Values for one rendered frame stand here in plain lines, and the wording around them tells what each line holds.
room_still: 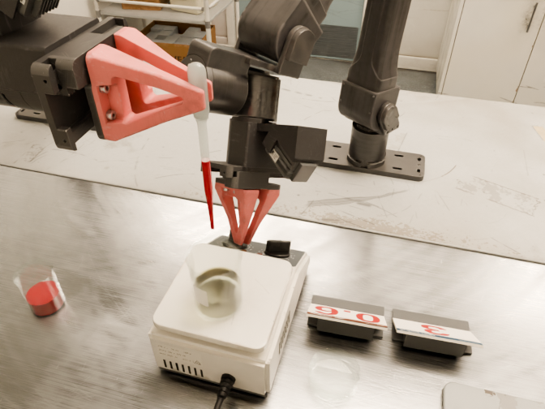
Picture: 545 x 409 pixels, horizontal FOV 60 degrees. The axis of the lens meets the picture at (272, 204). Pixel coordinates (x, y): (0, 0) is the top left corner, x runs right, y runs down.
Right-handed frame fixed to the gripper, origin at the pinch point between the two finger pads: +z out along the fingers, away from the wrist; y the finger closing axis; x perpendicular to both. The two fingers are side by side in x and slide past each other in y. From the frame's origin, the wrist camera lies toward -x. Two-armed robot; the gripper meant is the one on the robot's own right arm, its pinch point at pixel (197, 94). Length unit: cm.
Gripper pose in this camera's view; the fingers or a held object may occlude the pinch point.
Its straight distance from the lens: 35.3
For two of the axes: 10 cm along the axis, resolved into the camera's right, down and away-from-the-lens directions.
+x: 0.0, 7.7, 6.4
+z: 9.6, 1.7, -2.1
